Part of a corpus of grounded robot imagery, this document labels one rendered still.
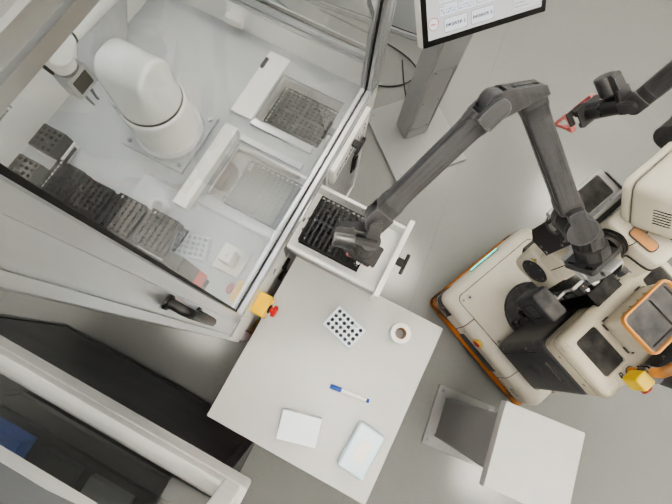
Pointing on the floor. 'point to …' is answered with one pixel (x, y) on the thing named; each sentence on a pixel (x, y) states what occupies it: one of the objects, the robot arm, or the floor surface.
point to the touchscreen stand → (418, 109)
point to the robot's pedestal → (507, 446)
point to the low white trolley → (325, 374)
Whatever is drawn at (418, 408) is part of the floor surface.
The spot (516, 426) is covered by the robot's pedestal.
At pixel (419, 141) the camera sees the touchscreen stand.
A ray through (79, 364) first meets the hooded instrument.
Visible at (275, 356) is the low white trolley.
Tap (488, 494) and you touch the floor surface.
